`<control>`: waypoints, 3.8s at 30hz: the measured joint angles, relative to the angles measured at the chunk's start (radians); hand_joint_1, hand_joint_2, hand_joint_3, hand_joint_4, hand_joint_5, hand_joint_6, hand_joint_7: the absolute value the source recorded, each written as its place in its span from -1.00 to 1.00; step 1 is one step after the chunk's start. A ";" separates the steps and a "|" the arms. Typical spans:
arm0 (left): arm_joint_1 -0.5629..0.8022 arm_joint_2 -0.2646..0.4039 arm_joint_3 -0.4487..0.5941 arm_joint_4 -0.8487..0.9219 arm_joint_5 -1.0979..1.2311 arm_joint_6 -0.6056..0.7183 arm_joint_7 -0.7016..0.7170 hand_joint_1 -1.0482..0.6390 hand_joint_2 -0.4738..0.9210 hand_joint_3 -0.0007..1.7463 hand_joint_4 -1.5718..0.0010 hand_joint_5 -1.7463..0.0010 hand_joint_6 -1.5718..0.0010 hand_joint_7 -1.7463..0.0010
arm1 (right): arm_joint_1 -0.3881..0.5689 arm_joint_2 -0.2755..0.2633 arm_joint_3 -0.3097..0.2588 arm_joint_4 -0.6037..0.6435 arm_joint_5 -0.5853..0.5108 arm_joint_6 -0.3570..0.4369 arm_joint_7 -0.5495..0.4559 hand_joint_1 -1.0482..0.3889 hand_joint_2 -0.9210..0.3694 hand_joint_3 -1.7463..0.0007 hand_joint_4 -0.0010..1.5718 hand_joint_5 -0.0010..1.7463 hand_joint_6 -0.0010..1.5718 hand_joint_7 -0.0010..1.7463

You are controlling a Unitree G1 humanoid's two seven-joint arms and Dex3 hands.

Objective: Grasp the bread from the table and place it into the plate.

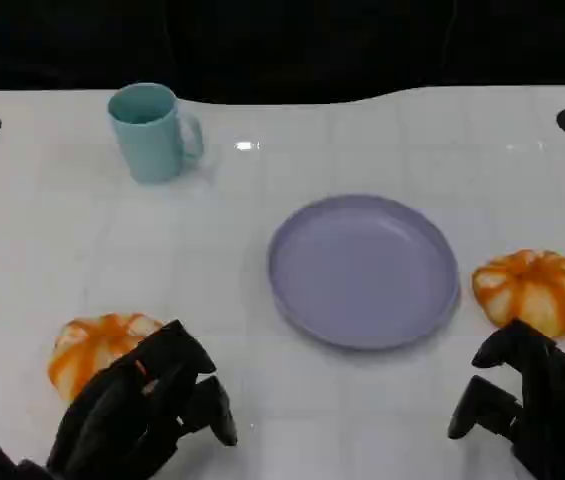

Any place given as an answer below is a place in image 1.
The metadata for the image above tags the lilac plate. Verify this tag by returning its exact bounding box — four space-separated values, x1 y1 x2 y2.
267 193 462 352

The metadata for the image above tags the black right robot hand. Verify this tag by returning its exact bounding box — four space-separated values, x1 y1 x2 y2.
448 318 565 480

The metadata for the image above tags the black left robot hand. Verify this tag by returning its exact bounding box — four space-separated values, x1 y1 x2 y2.
46 319 239 480

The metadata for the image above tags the pale green mug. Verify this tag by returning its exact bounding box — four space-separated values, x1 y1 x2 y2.
106 82 205 186

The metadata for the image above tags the orange white toy bread roll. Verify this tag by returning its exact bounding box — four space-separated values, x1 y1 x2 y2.
47 313 166 404
471 249 565 339

